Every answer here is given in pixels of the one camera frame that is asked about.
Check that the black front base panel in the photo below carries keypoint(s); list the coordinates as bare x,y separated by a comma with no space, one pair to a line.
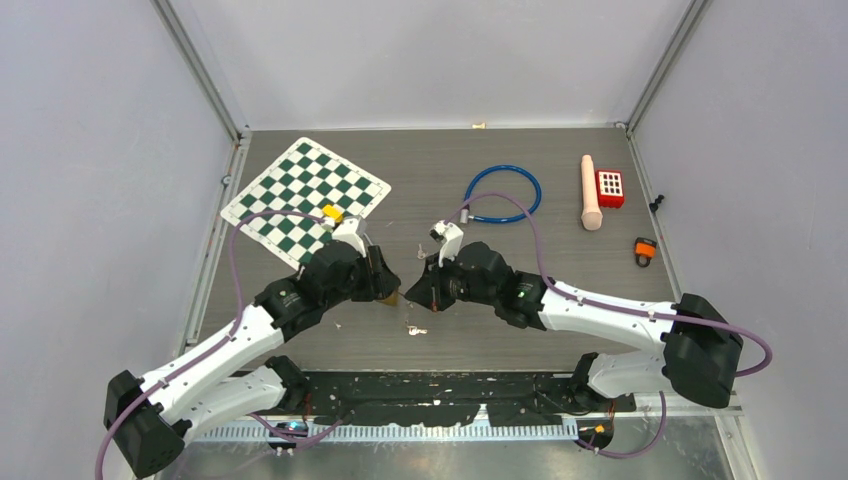
443,399

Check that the brass padlock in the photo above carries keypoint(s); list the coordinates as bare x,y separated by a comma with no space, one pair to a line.
391,300

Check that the small orange padlock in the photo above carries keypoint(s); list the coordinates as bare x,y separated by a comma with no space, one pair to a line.
645,250

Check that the black knob on rail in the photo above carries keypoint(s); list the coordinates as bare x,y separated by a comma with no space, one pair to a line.
656,203

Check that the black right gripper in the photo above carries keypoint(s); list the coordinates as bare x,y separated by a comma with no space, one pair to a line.
429,291

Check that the yellow block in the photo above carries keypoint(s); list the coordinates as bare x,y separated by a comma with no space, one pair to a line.
332,212

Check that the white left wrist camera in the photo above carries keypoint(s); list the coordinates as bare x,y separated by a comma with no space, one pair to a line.
352,231

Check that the red block with holes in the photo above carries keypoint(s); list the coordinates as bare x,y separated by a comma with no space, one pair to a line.
610,190

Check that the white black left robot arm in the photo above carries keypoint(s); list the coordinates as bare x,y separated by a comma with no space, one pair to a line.
152,417

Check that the green white chessboard mat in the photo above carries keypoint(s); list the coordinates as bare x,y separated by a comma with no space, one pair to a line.
305,178

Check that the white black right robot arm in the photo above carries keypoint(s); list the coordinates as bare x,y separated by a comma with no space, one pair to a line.
681,347

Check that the silver keys with white tag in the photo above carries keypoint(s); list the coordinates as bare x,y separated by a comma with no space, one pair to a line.
414,330

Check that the beige wooden rolling pin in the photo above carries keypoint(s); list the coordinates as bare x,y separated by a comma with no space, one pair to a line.
591,216

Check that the aluminium frame rail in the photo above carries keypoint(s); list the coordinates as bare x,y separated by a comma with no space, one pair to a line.
256,426

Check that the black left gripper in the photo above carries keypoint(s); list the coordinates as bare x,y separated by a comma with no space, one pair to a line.
381,282

